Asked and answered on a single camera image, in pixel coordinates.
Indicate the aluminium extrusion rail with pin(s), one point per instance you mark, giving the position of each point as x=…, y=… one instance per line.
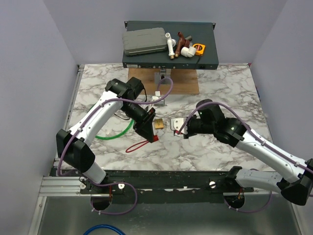
x=64, y=187

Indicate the brown pipe valve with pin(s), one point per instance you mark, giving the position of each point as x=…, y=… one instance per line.
x=182, y=42

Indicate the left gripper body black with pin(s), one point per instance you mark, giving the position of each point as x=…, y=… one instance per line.
x=148, y=115

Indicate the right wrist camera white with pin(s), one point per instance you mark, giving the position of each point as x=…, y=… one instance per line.
x=176, y=124

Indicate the yellow tape measure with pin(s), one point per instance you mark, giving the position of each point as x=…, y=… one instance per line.
x=200, y=48

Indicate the black mounting rail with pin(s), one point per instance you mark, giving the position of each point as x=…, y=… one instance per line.
x=160, y=187

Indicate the grey metal stand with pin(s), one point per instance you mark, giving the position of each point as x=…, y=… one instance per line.
x=162, y=75

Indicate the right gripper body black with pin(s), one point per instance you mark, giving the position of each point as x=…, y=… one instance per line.
x=194, y=126

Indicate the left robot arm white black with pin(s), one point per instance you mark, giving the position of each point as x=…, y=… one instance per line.
x=73, y=146

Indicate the white pvc pipe fitting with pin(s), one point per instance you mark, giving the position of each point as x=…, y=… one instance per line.
x=170, y=43

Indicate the red cable seal lock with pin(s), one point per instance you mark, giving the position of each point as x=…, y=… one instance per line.
x=139, y=145

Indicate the wooden board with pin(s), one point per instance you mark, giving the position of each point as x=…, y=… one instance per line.
x=185, y=81

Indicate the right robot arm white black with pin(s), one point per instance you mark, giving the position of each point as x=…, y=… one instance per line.
x=292, y=176

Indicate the grey plastic case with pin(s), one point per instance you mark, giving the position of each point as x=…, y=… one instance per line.
x=144, y=41

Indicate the brass padlock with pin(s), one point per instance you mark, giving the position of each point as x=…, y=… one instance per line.
x=158, y=123

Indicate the white pvc elbow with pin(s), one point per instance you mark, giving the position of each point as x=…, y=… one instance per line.
x=188, y=52

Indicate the dark network switch box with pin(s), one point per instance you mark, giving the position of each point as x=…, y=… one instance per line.
x=201, y=33

